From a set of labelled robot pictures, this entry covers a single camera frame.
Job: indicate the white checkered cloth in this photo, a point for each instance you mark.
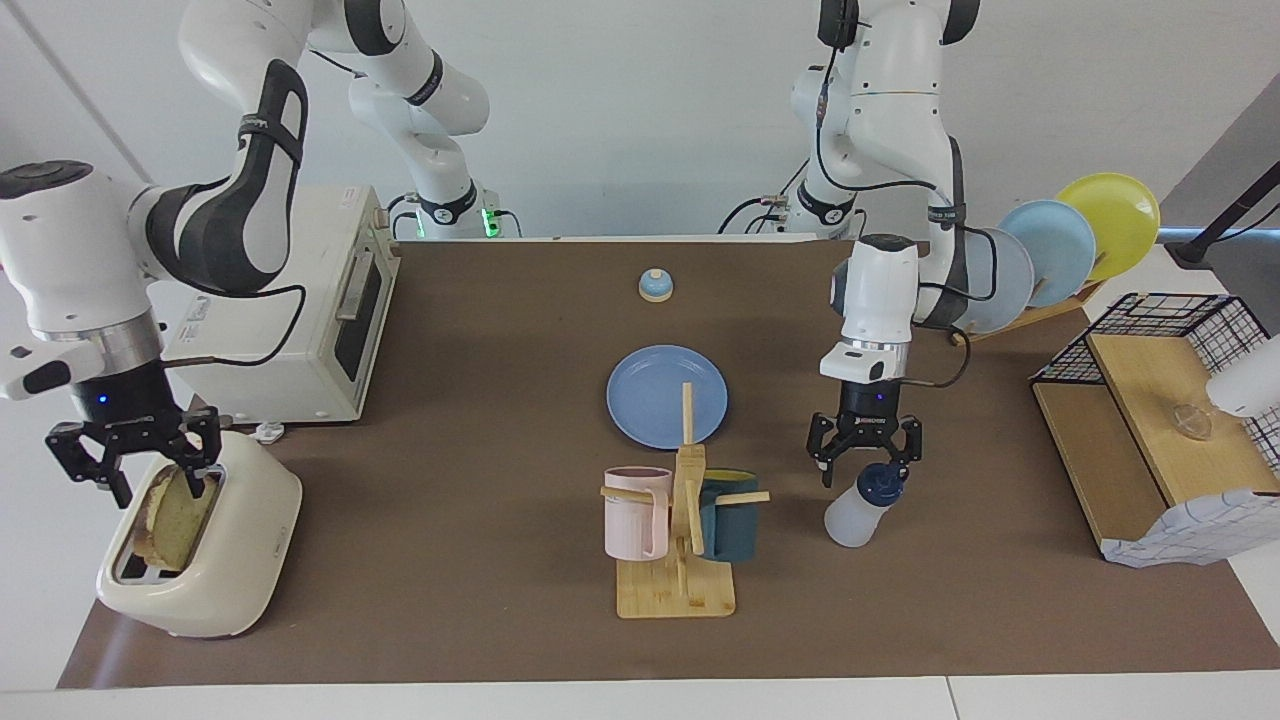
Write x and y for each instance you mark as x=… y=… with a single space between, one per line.
x=1200 y=525

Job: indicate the small blue bell wooden knob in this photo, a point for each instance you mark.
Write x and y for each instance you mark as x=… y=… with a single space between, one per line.
x=655 y=288

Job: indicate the small clear glass object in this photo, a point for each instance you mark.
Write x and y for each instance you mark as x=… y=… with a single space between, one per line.
x=1195 y=420

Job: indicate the wooden mug tree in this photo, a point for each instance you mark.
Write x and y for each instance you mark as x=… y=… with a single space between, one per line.
x=675 y=590

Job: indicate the teal mug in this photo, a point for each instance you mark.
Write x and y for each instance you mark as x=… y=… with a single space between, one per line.
x=735 y=530

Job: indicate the white cylinder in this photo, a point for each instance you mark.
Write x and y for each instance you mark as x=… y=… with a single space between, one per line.
x=1250 y=385

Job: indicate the wooden plate rack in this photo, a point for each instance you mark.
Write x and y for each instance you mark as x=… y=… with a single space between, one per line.
x=1040 y=315

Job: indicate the yellow plate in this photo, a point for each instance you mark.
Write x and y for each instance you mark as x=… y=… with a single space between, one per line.
x=1120 y=220

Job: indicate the translucent bottle with blue cap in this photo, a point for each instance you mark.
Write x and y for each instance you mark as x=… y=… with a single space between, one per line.
x=855 y=515

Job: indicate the small white plug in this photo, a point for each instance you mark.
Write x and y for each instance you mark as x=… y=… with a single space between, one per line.
x=267 y=432

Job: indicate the brown table mat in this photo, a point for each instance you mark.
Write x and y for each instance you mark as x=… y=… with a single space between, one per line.
x=480 y=560

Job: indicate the toasted bread slice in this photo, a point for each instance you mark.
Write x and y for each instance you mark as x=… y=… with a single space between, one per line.
x=175 y=525

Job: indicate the light blue plate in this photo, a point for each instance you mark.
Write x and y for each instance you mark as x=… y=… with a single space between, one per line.
x=1060 y=250

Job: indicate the blue round plate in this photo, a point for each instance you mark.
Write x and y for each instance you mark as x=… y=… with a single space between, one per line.
x=650 y=395

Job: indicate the cream toaster oven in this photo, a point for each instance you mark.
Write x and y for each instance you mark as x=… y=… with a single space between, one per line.
x=300 y=380

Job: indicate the cream two-slot toaster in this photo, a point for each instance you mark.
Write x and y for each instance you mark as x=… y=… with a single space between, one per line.
x=250 y=540

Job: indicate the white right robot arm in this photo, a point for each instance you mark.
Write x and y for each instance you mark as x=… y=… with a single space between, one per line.
x=60 y=250

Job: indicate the pink ribbed mug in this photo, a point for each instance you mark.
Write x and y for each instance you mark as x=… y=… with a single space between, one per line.
x=630 y=520

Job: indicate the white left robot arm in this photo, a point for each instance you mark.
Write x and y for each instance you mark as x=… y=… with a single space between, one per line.
x=885 y=290

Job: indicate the pale grey plate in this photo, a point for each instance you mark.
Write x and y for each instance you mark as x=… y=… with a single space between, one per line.
x=1010 y=290

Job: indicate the wooden two-step shelf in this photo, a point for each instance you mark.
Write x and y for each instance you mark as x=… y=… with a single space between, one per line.
x=1150 y=400

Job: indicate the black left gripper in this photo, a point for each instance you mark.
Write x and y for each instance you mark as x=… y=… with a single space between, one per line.
x=868 y=415

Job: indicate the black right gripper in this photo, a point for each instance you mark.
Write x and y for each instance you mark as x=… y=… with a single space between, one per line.
x=130 y=405

